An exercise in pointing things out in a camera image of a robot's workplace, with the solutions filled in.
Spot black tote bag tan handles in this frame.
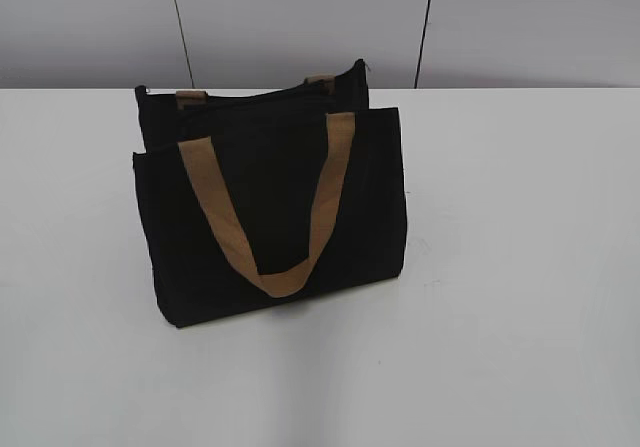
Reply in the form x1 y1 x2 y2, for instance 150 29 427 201
132 60 407 328

